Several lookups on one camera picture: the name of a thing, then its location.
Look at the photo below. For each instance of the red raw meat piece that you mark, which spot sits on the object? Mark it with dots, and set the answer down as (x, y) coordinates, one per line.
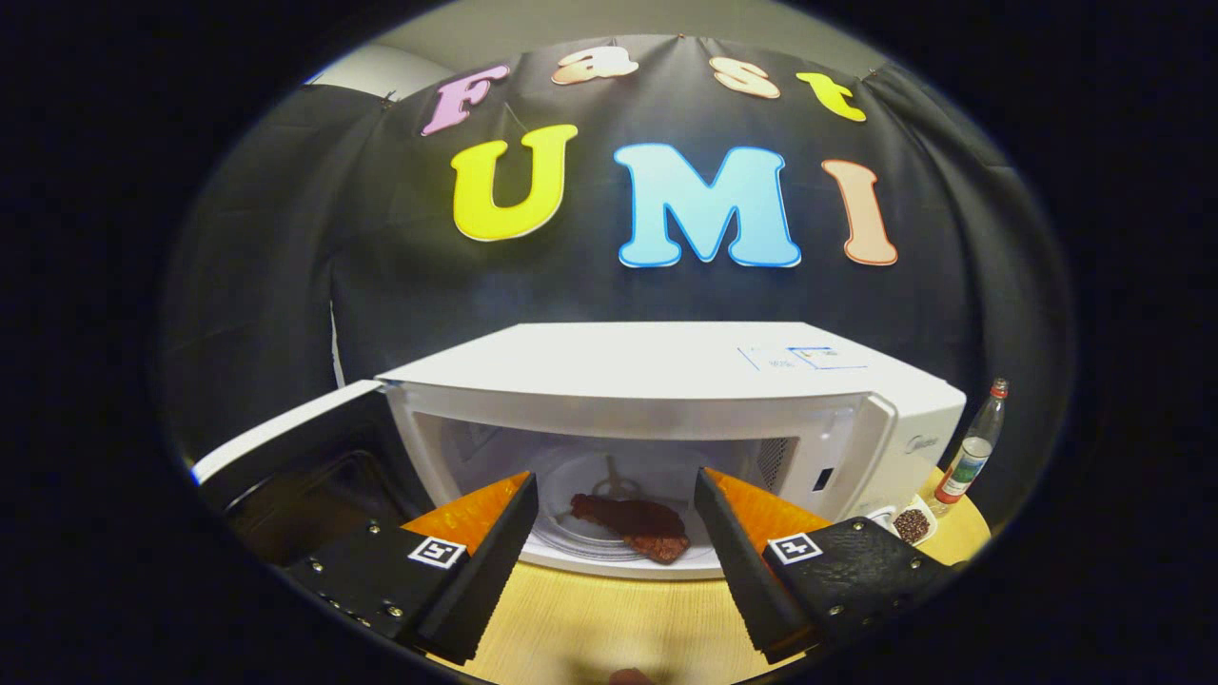
(638, 523)

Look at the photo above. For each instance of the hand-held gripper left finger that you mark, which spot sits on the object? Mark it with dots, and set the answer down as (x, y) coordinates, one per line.
(485, 571)

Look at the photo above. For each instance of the white toaster oven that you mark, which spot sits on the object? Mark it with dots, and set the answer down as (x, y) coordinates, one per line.
(666, 371)

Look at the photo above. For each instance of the white divided bean dish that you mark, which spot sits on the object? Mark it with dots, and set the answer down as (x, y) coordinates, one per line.
(912, 523)

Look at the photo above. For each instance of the glass turntable plate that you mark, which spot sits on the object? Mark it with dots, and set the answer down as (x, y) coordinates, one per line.
(590, 542)

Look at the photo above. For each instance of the clear plastic water bottle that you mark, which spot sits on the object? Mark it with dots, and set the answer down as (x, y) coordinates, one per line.
(966, 461)

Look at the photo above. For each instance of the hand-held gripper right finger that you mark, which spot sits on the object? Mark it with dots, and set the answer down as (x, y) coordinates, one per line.
(742, 580)

